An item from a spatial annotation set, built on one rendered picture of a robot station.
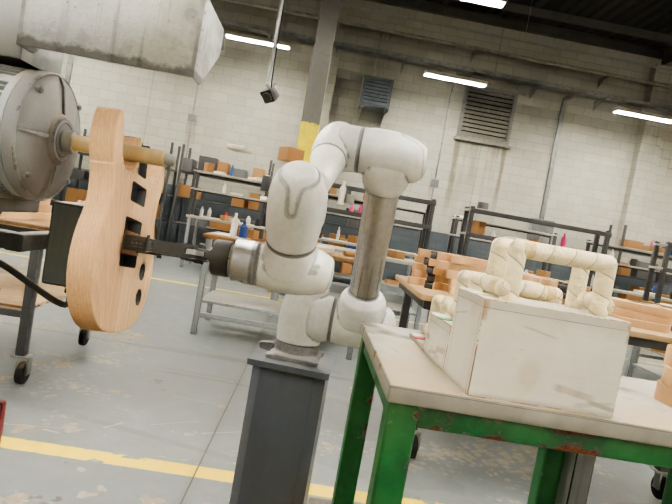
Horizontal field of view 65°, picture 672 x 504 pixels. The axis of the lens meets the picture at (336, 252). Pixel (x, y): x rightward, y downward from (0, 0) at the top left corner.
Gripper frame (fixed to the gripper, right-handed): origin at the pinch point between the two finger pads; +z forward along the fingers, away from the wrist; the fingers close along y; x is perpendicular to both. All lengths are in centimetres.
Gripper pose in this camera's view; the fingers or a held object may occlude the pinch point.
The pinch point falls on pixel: (133, 243)
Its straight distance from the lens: 116.9
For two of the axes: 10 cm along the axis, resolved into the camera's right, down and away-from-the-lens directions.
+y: -0.6, 0.8, 10.0
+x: 1.6, -9.8, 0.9
